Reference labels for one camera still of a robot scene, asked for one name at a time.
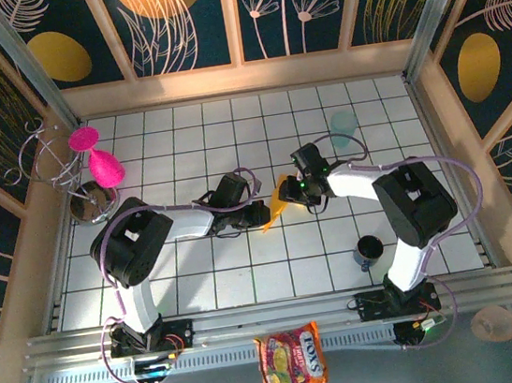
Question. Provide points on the yellow cloth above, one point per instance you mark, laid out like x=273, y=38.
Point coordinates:
x=277, y=207

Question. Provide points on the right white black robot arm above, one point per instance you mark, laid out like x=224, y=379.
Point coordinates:
x=415, y=203

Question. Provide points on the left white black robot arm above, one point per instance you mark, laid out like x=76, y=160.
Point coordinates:
x=131, y=245

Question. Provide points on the teal translucent plastic cup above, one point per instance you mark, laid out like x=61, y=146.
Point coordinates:
x=344, y=123

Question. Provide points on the dark mug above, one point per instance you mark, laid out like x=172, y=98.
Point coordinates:
x=368, y=250

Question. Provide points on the pink wine glass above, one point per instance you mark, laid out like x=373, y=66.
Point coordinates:
x=106, y=168

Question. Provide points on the Fox's candy bag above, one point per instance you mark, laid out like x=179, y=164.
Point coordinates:
x=290, y=361

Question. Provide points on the clear wine glass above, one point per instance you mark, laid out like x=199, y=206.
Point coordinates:
x=493, y=325

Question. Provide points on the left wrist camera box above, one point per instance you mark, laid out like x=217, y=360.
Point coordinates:
x=231, y=189

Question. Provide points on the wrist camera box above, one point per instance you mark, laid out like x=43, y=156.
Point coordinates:
x=231, y=189
x=309, y=158

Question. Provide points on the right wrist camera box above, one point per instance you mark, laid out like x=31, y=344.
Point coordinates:
x=309, y=158

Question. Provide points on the aluminium mounting rail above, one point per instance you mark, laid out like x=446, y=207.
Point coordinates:
x=273, y=319

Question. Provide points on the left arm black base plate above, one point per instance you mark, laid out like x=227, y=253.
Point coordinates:
x=180, y=333

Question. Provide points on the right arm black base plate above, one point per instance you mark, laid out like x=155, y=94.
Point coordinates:
x=370, y=306

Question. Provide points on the aluminium frame post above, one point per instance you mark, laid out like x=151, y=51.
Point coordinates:
x=437, y=11
x=30, y=70

